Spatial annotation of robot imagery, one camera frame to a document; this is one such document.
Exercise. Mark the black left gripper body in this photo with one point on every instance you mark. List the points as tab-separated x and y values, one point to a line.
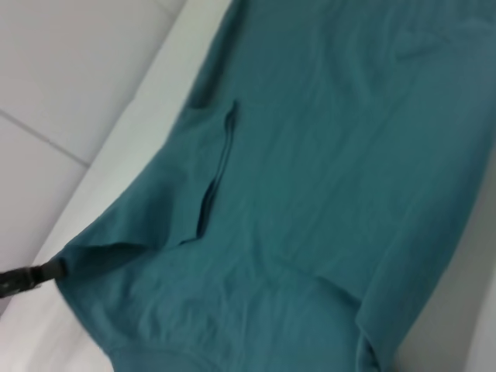
17	281

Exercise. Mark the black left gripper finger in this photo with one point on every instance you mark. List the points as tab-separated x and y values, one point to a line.
52	269

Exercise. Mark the blue t-shirt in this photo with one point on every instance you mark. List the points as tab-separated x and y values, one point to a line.
310	174

